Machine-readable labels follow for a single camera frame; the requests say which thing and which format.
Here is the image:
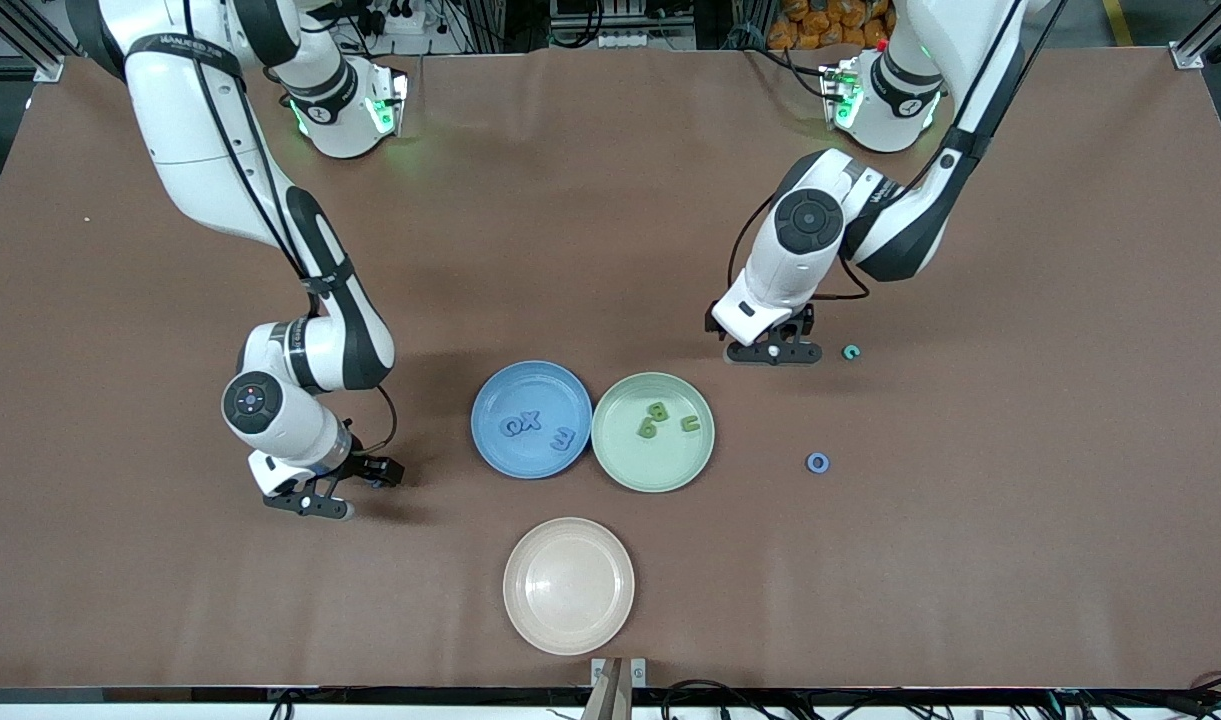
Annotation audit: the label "blue plate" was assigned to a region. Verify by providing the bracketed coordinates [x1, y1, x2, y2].
[471, 360, 594, 480]

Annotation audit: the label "brown table mat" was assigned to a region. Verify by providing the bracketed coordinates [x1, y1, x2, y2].
[0, 45, 1221, 691]

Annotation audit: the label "green plate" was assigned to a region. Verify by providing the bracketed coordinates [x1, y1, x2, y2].
[591, 372, 716, 493]

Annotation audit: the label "beige plate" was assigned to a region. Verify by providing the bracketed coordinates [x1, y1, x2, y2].
[503, 517, 636, 656]

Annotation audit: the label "tan mounting bar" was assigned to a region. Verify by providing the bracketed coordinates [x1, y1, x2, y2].
[582, 658, 633, 720]

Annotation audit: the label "bag of oranges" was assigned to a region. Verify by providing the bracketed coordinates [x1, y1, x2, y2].
[768, 0, 893, 51]

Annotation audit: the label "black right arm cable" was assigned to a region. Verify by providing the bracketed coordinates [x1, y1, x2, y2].
[180, 0, 399, 454]

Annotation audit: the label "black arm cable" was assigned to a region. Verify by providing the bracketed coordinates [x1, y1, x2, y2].
[180, 0, 399, 454]
[725, 0, 1066, 303]

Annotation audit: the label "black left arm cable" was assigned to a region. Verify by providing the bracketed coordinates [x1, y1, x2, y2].
[725, 0, 1066, 303]

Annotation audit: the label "metal table edge bracket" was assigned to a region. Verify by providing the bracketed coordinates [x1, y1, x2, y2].
[590, 657, 648, 689]

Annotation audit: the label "black floor cables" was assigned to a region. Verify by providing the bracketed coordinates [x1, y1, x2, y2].
[660, 680, 771, 720]

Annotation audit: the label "aluminium frame profile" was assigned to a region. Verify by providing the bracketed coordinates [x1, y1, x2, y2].
[1173, 0, 1221, 71]
[0, 0, 66, 83]

